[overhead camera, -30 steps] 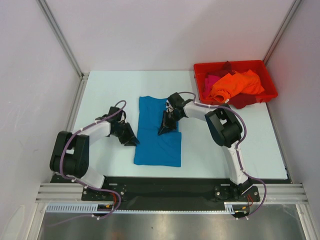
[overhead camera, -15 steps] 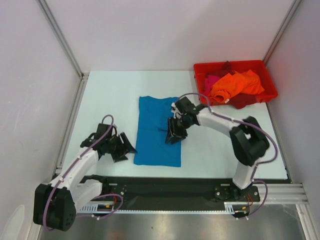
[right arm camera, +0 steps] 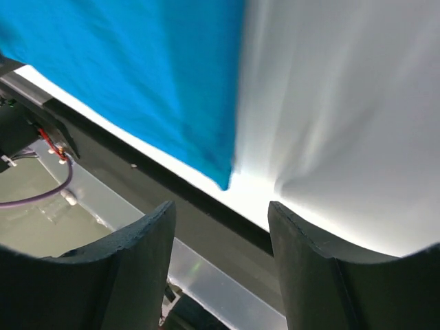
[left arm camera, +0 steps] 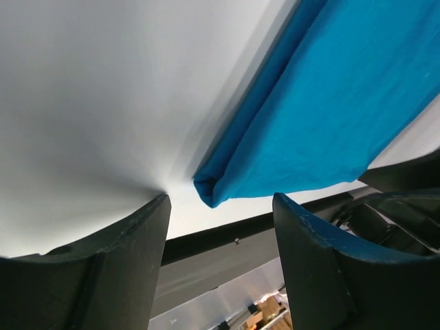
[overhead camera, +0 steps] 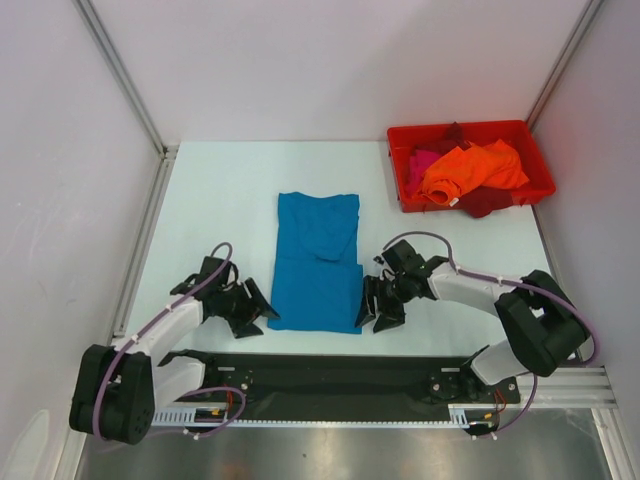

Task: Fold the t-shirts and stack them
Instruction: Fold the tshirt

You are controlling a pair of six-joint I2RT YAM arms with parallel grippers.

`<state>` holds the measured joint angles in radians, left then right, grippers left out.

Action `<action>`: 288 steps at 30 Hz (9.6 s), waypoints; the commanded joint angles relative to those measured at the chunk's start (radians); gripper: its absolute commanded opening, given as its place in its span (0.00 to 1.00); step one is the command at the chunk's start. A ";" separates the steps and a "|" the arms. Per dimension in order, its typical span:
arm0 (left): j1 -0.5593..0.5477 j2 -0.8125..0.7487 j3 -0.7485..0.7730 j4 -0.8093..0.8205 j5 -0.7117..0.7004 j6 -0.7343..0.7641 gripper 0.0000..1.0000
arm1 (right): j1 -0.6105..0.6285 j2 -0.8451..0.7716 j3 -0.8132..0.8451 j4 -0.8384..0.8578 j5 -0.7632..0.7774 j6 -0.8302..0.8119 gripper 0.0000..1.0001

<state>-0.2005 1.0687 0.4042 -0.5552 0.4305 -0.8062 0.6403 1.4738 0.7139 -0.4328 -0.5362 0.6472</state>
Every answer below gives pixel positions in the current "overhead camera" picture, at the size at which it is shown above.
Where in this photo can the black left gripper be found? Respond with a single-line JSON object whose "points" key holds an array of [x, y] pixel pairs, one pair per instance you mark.
{"points": [[249, 312]]}

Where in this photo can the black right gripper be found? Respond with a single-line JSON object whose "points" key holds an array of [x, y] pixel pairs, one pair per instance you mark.
{"points": [[385, 296]]}

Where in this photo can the blue polo t-shirt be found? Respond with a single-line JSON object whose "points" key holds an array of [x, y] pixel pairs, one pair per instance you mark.
{"points": [[318, 281]]}

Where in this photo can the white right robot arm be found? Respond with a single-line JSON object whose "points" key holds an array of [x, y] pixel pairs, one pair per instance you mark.
{"points": [[516, 307]]}

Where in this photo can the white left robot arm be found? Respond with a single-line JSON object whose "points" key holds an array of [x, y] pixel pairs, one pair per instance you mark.
{"points": [[120, 387]]}

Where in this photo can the dark red t-shirt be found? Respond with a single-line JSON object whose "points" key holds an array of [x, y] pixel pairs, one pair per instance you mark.
{"points": [[483, 200]]}

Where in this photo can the orange t-shirt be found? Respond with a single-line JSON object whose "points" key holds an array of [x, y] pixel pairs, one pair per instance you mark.
{"points": [[461, 171]]}

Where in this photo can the pink t-shirt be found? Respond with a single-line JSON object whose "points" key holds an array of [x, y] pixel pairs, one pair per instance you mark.
{"points": [[419, 162]]}

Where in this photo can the red plastic bin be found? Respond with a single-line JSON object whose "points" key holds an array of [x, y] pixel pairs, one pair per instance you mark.
{"points": [[404, 140]]}

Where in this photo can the white slotted cable duct left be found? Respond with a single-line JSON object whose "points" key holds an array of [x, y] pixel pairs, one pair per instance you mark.
{"points": [[190, 417]]}

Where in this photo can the white slotted cable duct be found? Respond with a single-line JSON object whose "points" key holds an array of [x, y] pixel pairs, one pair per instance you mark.
{"points": [[501, 415], [190, 417]]}

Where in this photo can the white slotted cable duct right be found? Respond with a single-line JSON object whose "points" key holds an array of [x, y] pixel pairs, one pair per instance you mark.
{"points": [[501, 415]]}

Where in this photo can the aluminium side rail left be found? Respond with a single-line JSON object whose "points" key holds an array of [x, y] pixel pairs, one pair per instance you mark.
{"points": [[143, 241]]}

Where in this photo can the aluminium frame post left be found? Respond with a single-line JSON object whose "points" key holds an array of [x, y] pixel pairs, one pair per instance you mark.
{"points": [[114, 62]]}

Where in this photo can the aluminium frame post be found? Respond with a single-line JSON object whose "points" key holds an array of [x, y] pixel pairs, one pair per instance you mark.
{"points": [[579, 32], [114, 62]]}

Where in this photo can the aluminium frame post right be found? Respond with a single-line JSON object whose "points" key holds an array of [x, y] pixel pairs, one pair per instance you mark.
{"points": [[579, 32]]}

